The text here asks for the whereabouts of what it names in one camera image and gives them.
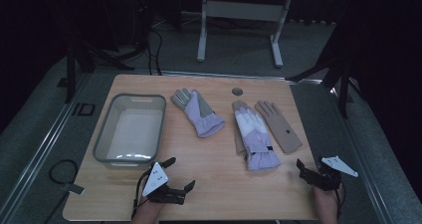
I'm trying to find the black floor cables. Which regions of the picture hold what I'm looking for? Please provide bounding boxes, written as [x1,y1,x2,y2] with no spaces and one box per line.
[144,26,164,77]

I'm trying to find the white purple ski glove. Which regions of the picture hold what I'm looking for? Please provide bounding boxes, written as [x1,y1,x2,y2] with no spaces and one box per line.
[233,106,282,171]

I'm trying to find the metal floor rail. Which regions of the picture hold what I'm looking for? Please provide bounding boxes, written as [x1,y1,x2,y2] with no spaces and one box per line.
[0,73,93,224]
[329,86,396,224]

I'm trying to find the white desk frame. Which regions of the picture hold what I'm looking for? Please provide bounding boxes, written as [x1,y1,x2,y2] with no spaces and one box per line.
[196,0,295,69]

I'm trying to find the purple grey palm glove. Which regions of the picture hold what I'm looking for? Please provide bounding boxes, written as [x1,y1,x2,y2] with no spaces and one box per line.
[170,88,227,138]

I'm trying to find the right hand-held gripper cable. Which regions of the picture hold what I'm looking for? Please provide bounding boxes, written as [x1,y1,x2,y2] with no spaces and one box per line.
[335,181,347,219]

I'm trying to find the person's right hand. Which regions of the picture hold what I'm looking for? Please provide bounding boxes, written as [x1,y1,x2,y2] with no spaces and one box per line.
[313,183,344,224]

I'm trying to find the beige knit glove with button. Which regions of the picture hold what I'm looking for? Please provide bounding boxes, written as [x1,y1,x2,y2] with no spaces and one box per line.
[254,100,304,154]

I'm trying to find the black stand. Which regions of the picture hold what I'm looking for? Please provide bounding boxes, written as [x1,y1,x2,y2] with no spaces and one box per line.
[286,48,355,119]
[56,34,135,105]

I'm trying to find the left hand-held gripper cable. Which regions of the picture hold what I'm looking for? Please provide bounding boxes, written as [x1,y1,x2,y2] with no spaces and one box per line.
[130,169,151,219]

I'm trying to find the person's left hand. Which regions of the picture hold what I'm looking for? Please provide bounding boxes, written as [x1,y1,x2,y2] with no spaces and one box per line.
[131,199,165,224]

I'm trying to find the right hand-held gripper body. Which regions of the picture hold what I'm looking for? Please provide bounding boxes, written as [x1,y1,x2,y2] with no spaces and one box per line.
[299,155,359,192]

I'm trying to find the grey tape piece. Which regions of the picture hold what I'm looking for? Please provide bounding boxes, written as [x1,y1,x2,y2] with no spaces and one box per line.
[60,182,87,196]

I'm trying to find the black cable loop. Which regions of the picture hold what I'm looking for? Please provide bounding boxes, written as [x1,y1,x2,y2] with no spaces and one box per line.
[48,158,80,185]

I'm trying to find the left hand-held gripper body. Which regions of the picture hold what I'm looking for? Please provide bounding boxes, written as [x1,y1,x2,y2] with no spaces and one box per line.
[141,161,187,206]

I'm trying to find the clear plastic bin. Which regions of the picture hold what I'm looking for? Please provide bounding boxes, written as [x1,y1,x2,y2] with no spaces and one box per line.
[93,93,167,170]

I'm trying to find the dark equipment tower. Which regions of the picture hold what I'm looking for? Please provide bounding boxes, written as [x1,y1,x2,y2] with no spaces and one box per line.
[131,0,154,54]

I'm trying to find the hand-held gripper cable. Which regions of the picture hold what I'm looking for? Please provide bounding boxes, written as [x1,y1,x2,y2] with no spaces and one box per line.
[335,181,347,219]
[130,169,151,219]

